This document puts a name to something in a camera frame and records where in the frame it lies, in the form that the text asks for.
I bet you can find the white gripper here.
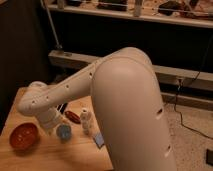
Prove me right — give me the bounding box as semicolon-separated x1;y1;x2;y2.
36;107;62;130

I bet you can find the blue ceramic cup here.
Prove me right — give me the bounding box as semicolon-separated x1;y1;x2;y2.
56;124;71;141

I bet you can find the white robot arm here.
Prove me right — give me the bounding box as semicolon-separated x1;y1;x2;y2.
18;47;177;171

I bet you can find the orange ceramic bowl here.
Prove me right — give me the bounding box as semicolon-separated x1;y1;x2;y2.
9;122;39;150

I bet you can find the black white striped eraser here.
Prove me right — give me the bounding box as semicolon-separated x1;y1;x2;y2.
57;103;67;113

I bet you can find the red oval object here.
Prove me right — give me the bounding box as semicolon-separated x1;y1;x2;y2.
65;111;81;124

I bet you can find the white plastic bottle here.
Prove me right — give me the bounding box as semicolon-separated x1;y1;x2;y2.
80;108;93;135

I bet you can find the wooden table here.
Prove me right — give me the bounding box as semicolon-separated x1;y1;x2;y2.
0;87;113;171

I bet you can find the metal pole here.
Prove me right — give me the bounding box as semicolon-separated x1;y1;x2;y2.
44;0;62;50

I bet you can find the black box on floor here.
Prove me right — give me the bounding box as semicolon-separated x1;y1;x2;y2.
206;149;213;166

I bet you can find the black cable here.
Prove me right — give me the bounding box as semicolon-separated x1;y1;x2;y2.
173;33;213;141

